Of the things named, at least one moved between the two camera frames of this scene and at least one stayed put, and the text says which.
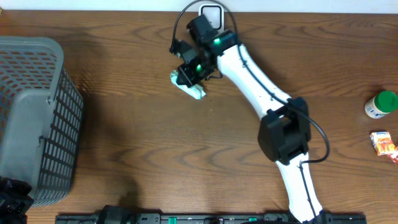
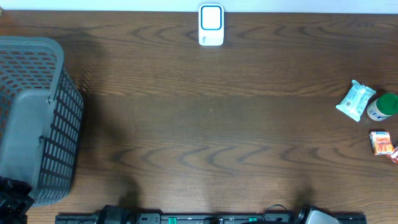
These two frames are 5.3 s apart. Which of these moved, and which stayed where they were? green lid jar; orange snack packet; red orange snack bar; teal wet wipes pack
Moved: teal wet wipes pack
Stayed: green lid jar; orange snack packet; red orange snack bar
